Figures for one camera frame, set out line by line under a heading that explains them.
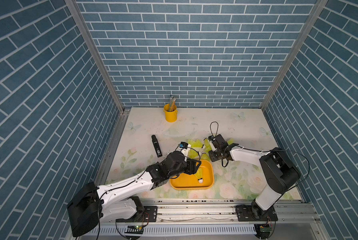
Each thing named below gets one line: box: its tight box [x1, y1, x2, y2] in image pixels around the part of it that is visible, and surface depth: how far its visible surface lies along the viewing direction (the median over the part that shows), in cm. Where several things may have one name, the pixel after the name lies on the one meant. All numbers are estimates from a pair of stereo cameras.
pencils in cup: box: [168, 96, 177, 112], surface depth 108 cm
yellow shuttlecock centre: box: [200, 151, 211, 162], surface depth 94 cm
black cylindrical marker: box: [151, 134, 163, 158], surface depth 100 cm
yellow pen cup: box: [163, 103, 178, 123], surface depth 111 cm
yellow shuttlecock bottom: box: [194, 167, 204, 184], surface depth 85 cm
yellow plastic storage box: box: [169, 159, 215, 190], surface depth 84 cm
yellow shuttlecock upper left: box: [187, 139, 206, 149], surface depth 98 cm
